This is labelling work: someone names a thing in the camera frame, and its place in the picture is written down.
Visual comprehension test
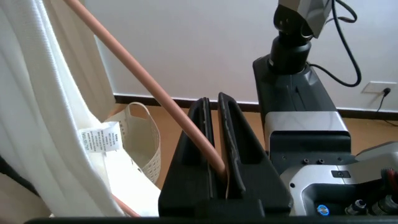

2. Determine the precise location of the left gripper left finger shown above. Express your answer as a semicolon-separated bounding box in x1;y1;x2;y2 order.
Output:
157;97;226;217

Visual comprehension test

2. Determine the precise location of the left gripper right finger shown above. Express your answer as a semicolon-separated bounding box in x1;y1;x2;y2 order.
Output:
217;92;294;216

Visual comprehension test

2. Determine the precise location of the pink clothes hanger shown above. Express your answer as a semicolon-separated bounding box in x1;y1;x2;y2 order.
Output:
63;0;227;218

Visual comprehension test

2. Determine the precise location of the white garment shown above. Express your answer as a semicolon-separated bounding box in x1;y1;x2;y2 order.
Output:
0;0;162;218

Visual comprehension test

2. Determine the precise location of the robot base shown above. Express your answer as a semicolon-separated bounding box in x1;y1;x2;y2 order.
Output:
252;55;398;217

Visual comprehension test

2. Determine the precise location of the white laundry basket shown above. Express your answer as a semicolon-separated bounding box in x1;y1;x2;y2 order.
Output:
105;101;162;185

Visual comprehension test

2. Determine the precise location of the black power cord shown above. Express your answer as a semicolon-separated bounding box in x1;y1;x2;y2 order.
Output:
375;87;398;127

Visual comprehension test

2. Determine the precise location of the white wall socket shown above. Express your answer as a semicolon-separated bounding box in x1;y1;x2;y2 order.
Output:
361;81;398;95

